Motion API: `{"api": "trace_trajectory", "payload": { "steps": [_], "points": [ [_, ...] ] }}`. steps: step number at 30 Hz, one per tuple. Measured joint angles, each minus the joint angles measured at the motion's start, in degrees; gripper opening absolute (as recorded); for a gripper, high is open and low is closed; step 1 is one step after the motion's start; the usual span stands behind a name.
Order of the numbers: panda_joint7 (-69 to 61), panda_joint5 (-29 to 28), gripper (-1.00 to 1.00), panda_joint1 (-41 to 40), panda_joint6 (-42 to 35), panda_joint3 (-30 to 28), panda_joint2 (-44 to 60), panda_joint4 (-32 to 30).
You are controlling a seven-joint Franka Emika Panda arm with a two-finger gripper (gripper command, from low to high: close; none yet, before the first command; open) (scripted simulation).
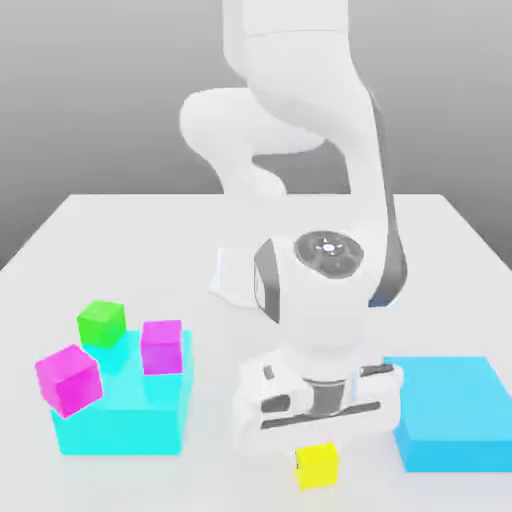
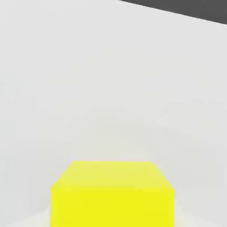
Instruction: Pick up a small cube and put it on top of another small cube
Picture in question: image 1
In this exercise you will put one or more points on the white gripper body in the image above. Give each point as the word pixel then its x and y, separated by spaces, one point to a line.
pixel 320 426

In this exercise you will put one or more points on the small yellow cube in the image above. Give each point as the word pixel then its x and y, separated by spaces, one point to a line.
pixel 316 466

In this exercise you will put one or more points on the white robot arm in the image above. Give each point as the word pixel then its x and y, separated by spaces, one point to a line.
pixel 316 120

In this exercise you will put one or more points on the small magenta cube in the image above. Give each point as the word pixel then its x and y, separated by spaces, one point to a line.
pixel 161 347
pixel 68 380

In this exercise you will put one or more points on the small green cube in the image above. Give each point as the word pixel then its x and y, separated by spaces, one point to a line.
pixel 102 323

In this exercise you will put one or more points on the large blue box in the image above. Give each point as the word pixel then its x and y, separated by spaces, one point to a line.
pixel 452 408

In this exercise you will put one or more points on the large cyan box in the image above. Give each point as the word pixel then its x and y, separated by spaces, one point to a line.
pixel 132 416

